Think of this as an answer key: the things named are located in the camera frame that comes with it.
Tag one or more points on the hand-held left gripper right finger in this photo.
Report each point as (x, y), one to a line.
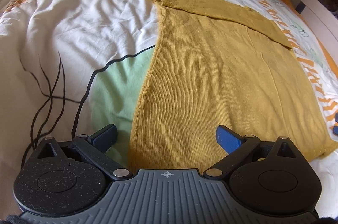
(227, 137)

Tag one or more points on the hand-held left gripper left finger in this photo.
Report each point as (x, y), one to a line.
(104, 135)

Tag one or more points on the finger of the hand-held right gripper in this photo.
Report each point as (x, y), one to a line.
(336, 130)
(336, 118)

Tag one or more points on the yellow knitted sweater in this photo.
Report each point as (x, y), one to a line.
(211, 81)

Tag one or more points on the leaf print white duvet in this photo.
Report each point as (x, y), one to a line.
(79, 15)

